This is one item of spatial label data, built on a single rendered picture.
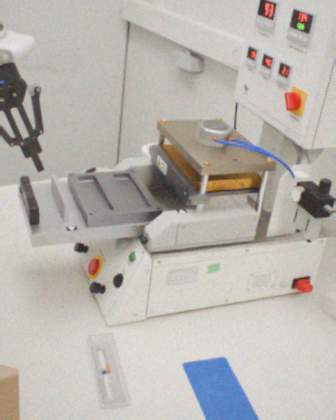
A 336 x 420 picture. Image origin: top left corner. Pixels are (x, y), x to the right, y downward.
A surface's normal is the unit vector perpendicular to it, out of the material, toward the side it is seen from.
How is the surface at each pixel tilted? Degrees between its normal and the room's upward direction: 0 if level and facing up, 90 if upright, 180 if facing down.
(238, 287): 90
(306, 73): 90
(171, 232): 90
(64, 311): 0
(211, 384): 0
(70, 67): 90
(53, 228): 0
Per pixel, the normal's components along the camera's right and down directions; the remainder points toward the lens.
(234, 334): 0.11, -0.88
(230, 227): 0.36, 0.47
